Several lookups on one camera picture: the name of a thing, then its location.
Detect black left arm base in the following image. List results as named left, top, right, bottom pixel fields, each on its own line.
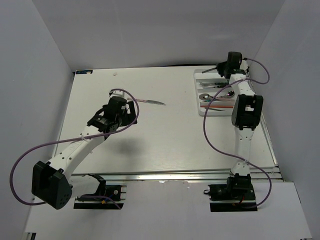
left=69, top=174, right=127, bottom=210

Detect white cutlery tray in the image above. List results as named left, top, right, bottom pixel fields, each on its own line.
left=192, top=68, right=247, bottom=117

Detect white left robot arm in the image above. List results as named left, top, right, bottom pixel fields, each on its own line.
left=31, top=91, right=140, bottom=210

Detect green-handled steel spoon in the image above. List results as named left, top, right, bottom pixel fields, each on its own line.
left=198, top=93, right=217, bottom=102

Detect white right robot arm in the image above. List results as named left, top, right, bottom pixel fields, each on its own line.
left=217, top=51, right=264, bottom=180

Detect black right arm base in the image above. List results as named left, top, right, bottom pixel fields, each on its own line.
left=203, top=173, right=258, bottom=213

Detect dark-handled steel knife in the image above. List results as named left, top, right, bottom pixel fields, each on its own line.
left=201, top=67, right=217, bottom=74

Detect dark-handled steel fork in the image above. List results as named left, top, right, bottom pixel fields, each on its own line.
left=202, top=85, right=226, bottom=89

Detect pink-handled steel spoon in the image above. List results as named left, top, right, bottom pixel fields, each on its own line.
left=216, top=91, right=235, bottom=102

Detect pink-handled steel knife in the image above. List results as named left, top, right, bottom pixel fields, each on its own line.
left=127, top=97, right=166, bottom=106

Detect green chopstick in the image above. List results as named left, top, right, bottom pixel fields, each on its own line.
left=206, top=107, right=225, bottom=112

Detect aluminium table edge rail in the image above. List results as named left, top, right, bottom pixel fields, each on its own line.
left=69, top=149, right=285, bottom=182

